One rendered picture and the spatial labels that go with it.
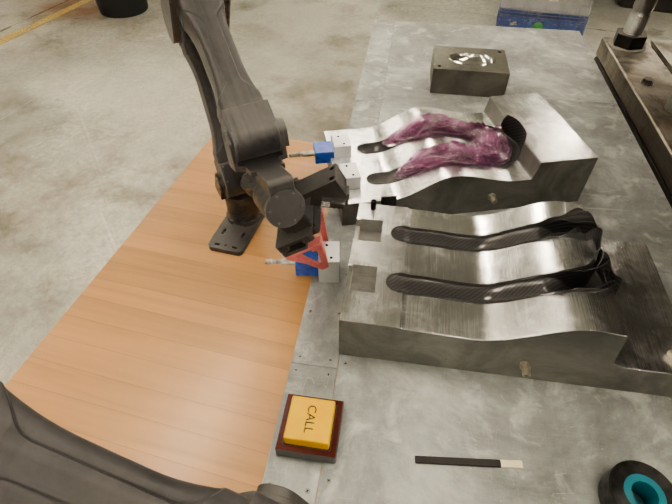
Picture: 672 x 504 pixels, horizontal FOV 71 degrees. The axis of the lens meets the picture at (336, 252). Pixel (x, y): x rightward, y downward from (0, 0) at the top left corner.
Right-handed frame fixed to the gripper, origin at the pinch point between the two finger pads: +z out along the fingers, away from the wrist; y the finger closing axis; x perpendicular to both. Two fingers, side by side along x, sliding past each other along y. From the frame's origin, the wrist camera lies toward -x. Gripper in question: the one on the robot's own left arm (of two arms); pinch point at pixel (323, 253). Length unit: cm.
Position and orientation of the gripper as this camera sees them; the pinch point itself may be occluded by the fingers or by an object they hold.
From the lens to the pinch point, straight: 82.0
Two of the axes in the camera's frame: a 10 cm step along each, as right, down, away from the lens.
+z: 4.9, 6.1, 6.2
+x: -8.7, 3.4, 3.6
